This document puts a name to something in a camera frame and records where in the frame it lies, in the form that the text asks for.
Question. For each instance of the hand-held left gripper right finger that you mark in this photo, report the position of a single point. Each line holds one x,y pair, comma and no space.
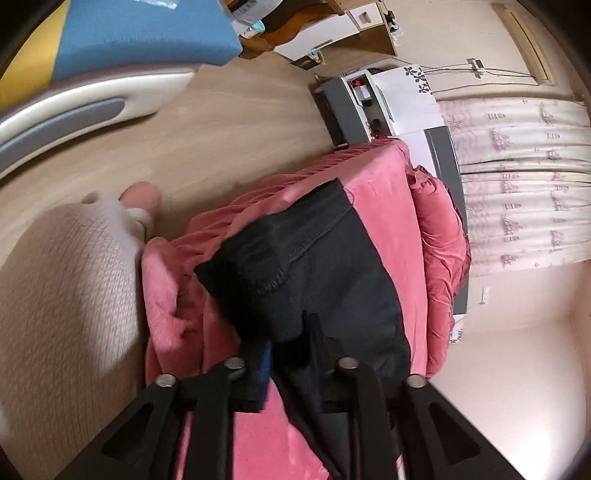
323,350

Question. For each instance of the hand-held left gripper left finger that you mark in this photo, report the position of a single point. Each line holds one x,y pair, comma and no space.
265,369

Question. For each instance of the black pants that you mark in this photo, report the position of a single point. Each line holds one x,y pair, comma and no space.
332,267

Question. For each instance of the person's leg in beige pants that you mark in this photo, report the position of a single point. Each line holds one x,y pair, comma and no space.
69,300

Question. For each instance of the white flower-print headboard panel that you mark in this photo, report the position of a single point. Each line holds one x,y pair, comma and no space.
406,106
457,330

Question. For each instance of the bed with pink sheet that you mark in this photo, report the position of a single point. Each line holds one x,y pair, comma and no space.
388,184

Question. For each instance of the pink slipper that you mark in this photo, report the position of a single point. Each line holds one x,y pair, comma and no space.
141,196

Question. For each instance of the grey headboard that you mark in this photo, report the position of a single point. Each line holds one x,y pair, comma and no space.
441,147

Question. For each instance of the white grey nightstand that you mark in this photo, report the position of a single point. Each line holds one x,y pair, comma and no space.
337,106

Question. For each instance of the white ship-print curtain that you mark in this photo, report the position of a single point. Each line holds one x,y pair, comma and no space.
531,184

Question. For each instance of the teal bottle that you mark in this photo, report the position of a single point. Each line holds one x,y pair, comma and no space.
316,55

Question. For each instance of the wooden desk with drawers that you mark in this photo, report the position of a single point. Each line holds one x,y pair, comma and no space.
369,41

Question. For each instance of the beige air conditioner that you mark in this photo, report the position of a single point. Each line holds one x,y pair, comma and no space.
521,37

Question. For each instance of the white wall socket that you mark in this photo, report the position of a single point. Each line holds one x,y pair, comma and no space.
476,67
485,296

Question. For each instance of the white grey cot frame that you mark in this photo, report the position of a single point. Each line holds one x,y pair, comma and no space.
92,110

